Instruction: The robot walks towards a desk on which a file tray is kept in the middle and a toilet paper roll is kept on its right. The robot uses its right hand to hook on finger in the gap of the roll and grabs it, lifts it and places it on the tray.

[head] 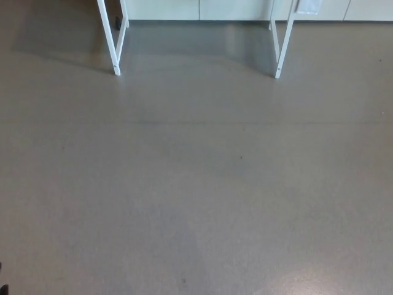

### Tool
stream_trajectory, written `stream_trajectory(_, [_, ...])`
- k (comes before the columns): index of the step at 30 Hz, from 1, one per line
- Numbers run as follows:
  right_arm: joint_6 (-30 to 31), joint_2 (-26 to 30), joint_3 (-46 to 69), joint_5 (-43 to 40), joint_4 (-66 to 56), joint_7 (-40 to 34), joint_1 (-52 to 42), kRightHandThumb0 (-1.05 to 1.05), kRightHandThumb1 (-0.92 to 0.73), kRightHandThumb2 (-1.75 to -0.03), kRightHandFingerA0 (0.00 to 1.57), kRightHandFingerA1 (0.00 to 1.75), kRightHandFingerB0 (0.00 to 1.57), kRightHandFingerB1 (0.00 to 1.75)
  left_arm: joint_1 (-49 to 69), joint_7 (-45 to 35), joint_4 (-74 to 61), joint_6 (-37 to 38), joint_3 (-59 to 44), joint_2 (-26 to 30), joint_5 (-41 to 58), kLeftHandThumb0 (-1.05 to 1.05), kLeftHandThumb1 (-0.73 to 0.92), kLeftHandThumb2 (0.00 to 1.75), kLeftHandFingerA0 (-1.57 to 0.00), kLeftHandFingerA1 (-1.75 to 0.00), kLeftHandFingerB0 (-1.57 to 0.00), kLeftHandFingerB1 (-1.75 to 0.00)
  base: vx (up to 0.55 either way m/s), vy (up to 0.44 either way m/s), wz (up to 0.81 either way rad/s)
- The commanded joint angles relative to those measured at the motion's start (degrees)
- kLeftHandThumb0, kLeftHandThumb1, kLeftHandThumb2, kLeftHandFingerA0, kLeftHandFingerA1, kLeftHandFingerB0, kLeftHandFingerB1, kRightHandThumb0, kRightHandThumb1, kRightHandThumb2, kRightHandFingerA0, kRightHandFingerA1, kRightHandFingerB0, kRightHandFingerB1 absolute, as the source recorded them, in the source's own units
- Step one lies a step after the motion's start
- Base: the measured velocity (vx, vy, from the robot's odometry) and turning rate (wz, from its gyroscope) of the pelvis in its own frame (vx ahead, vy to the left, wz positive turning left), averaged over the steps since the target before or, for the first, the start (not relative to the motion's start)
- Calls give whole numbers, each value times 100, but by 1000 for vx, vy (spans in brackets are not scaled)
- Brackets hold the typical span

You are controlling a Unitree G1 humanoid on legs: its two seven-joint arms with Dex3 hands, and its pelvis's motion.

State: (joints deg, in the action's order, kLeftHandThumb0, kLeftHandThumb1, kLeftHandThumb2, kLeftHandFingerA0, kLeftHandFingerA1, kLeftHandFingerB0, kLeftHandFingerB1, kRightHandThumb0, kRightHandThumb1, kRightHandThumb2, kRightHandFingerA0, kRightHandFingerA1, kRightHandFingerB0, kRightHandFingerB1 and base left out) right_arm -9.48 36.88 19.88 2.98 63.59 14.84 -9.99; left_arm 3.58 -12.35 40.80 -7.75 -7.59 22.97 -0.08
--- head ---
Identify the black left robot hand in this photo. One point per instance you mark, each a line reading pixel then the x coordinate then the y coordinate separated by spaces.
pixel 3 290

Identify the white desk leg frame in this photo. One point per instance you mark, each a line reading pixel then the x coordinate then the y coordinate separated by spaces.
pixel 277 69
pixel 116 66

